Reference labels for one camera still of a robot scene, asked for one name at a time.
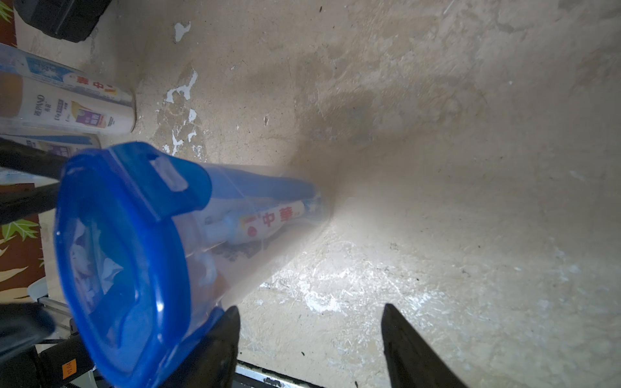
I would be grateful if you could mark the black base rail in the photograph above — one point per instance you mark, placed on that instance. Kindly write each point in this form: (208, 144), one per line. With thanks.
(65, 362)

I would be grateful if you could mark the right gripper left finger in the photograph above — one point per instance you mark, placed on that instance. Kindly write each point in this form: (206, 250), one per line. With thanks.
(212, 363)

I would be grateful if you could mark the toothpaste tube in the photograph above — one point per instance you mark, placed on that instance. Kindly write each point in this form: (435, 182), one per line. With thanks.
(73, 80)
(247, 226)

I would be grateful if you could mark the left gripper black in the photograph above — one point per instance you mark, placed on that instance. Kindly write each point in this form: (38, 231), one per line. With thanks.
(24, 322)

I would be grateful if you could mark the blue lid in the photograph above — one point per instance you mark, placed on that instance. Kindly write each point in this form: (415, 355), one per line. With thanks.
(132, 257)

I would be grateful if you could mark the black plastic tool case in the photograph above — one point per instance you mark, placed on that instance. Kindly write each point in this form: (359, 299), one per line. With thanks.
(72, 20)

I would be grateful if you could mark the toothpaste tube top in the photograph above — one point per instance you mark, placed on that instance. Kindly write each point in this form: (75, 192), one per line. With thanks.
(73, 80)

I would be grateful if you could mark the blue toothbrush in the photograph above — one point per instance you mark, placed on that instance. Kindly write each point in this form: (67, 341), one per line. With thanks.
(231, 183)

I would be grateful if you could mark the white bottle purple label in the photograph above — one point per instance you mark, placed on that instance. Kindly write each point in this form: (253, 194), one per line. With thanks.
(27, 103)

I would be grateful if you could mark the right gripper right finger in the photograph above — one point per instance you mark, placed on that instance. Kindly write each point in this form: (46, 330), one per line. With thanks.
(411, 362)

